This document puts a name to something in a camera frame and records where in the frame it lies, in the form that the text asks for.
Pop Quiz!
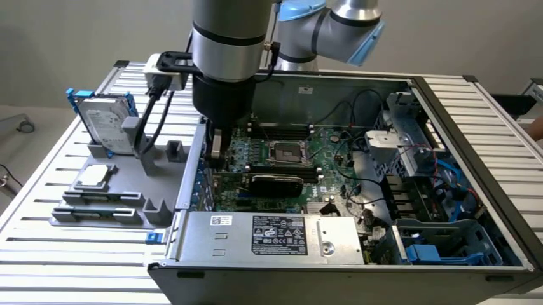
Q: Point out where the black and aluminium side frame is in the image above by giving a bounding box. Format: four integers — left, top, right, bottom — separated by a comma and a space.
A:
490, 78, 543, 125

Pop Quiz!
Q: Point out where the hard disk in blue carrier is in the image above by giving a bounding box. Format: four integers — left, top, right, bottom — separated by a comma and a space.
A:
65, 89, 139, 158

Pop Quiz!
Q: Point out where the black floor cable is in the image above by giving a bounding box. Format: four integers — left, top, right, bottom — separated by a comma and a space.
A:
0, 163, 23, 198

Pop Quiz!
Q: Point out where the grey caster wheel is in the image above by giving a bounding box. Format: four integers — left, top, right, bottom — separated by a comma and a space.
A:
0, 114, 36, 133

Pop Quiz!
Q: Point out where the black camera cable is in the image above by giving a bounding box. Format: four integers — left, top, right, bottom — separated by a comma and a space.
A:
133, 74, 176, 159

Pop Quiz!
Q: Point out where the metal disk bay cage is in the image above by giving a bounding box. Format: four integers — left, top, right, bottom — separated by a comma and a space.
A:
363, 91, 452, 179

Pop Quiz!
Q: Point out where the open black PC case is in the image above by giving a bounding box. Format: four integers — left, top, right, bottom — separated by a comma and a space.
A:
145, 70, 543, 298

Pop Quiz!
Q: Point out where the grey disk bay with blue carrier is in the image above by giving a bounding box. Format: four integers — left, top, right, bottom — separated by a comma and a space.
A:
391, 217, 507, 267

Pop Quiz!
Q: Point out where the blue data wire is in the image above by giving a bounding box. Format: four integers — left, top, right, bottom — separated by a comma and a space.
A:
435, 158, 487, 224

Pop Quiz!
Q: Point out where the silver power supply unit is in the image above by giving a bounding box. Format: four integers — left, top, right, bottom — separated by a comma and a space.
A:
175, 211, 367, 266

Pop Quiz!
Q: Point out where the green RAM stick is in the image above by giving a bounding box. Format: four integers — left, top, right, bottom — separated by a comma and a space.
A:
67, 207, 128, 218
79, 193, 133, 202

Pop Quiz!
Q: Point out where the CPU socket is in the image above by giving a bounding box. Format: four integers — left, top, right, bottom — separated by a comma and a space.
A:
264, 139, 317, 166

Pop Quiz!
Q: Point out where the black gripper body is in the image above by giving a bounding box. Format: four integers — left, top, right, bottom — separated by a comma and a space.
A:
191, 73, 257, 128

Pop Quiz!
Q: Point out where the black looped wire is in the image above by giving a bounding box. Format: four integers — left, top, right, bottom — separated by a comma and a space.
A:
328, 88, 384, 128

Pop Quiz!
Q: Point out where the red and black wire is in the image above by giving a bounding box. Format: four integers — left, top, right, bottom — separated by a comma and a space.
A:
397, 142, 447, 182

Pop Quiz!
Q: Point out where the silver CPU chip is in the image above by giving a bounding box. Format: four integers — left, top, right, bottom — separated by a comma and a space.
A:
80, 165, 117, 188

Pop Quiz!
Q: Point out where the grey parts rack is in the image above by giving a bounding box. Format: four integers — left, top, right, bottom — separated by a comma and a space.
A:
49, 116, 192, 228

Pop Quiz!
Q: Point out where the green motherboard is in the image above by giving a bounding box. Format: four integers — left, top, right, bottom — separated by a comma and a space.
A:
207, 123, 376, 214

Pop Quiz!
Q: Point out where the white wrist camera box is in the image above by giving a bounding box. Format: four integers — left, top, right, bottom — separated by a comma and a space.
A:
143, 51, 192, 92

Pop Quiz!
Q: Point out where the person's hand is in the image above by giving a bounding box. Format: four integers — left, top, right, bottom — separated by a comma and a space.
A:
527, 115, 543, 141

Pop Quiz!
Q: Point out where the black RAM slot bank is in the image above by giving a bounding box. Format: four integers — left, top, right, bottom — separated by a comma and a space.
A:
247, 163, 320, 184
252, 121, 316, 140

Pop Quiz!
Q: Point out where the black graphics card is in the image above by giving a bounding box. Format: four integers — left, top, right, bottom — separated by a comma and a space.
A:
248, 173, 305, 197

